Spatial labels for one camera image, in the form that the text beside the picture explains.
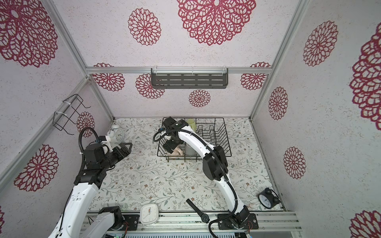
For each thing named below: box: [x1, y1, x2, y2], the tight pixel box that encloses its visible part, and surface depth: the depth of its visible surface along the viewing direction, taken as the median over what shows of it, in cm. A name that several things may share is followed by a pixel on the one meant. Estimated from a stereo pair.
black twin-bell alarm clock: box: [257, 187, 281, 210], surface depth 77 cm
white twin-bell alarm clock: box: [107, 123, 125, 145], surface depth 102 cm
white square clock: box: [139, 203, 159, 225], surface depth 76 cm
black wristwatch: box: [186, 198, 210, 224], surface depth 78 cm
